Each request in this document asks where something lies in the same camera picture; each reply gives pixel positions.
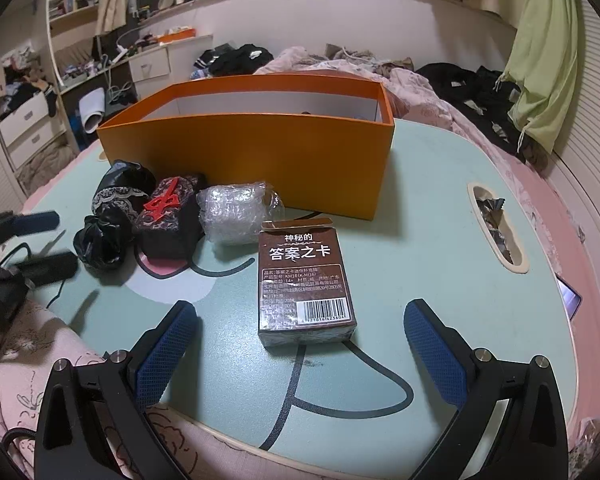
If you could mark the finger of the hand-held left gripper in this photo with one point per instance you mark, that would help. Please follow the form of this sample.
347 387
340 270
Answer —
36 222
50 266

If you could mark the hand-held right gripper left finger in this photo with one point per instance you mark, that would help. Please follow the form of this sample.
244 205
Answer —
165 355

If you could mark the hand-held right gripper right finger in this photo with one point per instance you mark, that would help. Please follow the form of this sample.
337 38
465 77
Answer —
435 355

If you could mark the black glossy cloth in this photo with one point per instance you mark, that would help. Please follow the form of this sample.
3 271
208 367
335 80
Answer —
100 240

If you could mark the black lace trimmed cloth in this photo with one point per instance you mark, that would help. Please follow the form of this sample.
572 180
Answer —
120 180

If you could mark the dark pouch with red ornament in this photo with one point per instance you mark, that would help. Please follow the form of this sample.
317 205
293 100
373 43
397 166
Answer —
170 232

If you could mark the bubble wrap bundle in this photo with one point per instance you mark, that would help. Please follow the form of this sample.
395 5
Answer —
230 215

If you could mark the brown card box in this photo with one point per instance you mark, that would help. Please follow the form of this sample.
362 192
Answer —
305 270

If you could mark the orange cardboard box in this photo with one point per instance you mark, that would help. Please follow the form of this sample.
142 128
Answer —
280 160

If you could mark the mint green desktop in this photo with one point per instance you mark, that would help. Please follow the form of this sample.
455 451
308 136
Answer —
430 260

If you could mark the pink floral quilt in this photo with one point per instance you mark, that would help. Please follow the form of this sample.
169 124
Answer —
30 360

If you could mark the white drawer cabinet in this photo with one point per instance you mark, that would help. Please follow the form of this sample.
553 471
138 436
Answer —
30 125

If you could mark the white rolled mat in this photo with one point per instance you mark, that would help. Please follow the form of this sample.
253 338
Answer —
91 107

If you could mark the messy clothes pile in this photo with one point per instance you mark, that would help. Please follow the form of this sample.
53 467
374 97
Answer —
25 80

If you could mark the pink bed sheet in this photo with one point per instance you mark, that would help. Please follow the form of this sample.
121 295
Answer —
580 360

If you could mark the smartphone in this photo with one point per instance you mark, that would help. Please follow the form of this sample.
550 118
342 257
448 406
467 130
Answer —
569 299

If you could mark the crumpled foil wrapper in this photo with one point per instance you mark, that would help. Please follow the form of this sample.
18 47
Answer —
492 220

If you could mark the white desk with drawer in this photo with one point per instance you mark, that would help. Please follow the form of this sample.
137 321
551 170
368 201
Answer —
150 65

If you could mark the white shelf unit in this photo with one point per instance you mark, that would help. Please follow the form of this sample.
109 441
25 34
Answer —
72 5

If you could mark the orange tray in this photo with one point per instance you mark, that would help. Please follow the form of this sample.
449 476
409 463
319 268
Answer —
177 36

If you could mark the black striped clothes pile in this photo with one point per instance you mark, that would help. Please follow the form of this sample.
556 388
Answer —
240 60

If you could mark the black clothes with white tags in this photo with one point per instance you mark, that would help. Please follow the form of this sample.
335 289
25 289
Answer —
455 85

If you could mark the beige knit garment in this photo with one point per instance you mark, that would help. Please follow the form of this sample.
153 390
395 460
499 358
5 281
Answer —
350 55

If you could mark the light green hanging cloth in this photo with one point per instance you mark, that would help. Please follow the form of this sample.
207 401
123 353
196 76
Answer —
545 60

